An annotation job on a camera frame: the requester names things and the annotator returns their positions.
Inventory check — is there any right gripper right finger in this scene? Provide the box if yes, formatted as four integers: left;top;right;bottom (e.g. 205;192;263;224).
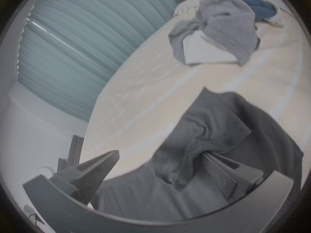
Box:
200;152;264;201

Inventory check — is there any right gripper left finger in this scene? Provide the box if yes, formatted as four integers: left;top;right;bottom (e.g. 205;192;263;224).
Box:
52;150;120;204

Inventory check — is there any black T-shirt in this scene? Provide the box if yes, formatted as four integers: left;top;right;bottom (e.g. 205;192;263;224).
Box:
91;88;304;221

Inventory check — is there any bed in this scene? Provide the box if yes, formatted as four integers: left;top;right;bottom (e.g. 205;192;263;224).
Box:
83;0;308;203

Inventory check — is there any pile of clothes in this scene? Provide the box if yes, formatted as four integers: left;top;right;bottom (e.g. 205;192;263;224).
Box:
168;0;285;67

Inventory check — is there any blue-green curtain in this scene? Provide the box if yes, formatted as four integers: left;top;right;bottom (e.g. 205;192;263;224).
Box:
27;0;192;76
17;21;115;123

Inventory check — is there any white printed pillow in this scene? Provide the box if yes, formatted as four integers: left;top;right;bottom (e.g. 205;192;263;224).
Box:
173;0;234;17

